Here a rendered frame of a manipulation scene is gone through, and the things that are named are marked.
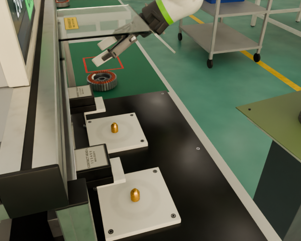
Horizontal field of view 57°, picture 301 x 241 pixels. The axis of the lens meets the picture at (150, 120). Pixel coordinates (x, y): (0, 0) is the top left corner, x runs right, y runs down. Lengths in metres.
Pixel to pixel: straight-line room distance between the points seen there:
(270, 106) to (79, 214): 0.84
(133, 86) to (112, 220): 0.60
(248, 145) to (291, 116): 1.07
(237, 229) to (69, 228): 0.39
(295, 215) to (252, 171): 0.79
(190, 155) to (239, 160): 1.19
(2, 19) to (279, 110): 0.87
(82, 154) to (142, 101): 0.46
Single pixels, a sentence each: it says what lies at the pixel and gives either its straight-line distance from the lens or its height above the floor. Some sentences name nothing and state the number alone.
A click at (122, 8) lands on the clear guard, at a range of 0.83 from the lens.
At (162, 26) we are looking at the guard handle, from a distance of 0.72.
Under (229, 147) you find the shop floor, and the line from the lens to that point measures 1.99.
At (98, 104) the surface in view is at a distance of 0.72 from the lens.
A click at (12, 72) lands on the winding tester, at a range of 0.33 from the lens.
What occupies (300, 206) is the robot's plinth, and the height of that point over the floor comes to 0.49.
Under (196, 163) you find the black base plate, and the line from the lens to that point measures 0.71.
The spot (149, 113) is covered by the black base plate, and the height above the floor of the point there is 0.77.
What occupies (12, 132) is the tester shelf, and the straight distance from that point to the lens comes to 0.26.
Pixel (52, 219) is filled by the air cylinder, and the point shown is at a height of 0.82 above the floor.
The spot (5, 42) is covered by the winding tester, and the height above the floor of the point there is 1.16.
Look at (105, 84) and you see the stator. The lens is 1.03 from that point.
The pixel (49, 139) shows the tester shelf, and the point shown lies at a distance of 0.24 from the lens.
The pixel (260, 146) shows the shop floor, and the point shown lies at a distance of 2.07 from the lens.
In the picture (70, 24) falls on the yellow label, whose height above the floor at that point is 1.07.
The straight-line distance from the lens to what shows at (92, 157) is 0.51.
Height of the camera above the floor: 1.26
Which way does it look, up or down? 36 degrees down
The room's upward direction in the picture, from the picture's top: straight up
